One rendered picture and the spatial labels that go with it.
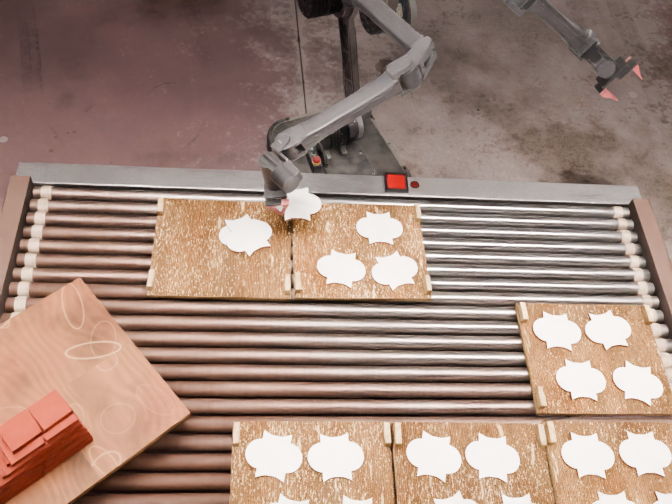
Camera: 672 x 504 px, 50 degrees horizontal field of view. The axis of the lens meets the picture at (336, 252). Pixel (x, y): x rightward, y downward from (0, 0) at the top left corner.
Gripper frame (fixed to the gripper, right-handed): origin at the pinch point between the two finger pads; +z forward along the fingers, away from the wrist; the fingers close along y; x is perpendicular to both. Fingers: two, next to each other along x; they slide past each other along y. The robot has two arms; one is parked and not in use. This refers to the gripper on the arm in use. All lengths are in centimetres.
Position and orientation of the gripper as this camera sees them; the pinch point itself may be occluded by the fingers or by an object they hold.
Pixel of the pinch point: (280, 202)
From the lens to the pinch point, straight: 216.4
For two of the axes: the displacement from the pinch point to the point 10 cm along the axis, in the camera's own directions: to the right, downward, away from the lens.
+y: -0.7, -8.3, 5.5
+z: 1.1, 5.4, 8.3
